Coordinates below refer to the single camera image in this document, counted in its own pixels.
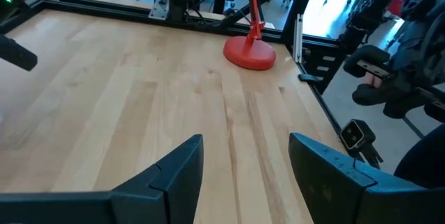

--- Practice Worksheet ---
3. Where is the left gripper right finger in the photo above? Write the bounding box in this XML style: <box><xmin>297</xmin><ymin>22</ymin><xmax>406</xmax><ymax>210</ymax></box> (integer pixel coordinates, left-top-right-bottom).
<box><xmin>288</xmin><ymin>132</ymin><xmax>445</xmax><ymax>224</ymax></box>

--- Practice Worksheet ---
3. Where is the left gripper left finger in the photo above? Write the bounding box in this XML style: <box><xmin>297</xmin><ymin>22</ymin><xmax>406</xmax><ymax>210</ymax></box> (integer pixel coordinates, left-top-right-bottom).
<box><xmin>0</xmin><ymin>134</ymin><xmax>204</xmax><ymax>224</ymax></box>

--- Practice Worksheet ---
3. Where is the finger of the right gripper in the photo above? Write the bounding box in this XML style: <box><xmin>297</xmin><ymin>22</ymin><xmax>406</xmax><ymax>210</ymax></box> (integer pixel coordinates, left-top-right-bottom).
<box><xmin>0</xmin><ymin>35</ymin><xmax>38</xmax><ymax>72</ymax></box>

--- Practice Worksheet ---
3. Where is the person's leg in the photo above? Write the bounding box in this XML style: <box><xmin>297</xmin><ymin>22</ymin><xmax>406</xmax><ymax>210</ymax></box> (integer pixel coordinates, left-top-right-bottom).
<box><xmin>394</xmin><ymin>123</ymin><xmax>445</xmax><ymax>190</ymax></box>

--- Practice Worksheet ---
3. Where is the person's hand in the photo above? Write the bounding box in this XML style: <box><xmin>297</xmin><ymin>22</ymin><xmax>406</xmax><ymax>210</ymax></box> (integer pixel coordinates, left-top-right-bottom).
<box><xmin>364</xmin><ymin>72</ymin><xmax>383</xmax><ymax>89</ymax></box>

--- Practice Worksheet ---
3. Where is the red desk lamp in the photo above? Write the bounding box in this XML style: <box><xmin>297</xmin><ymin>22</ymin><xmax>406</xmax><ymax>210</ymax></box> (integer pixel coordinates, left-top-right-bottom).
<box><xmin>222</xmin><ymin>0</ymin><xmax>277</xmax><ymax>71</ymax></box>

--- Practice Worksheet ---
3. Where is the black table-level camera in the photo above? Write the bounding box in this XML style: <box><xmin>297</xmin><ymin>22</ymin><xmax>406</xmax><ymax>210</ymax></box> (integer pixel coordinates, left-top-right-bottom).
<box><xmin>339</xmin><ymin>118</ymin><xmax>385</xmax><ymax>169</ymax></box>

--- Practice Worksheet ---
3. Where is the black aluminium table frame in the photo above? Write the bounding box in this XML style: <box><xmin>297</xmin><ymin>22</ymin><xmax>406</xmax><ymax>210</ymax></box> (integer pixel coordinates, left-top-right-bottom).
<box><xmin>0</xmin><ymin>0</ymin><xmax>345</xmax><ymax>138</ymax></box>

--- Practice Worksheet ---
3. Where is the silver frame corner bracket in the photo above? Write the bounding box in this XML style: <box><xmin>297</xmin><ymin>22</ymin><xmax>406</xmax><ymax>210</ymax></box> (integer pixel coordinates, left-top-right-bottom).
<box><xmin>293</xmin><ymin>13</ymin><xmax>305</xmax><ymax>64</ymax></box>

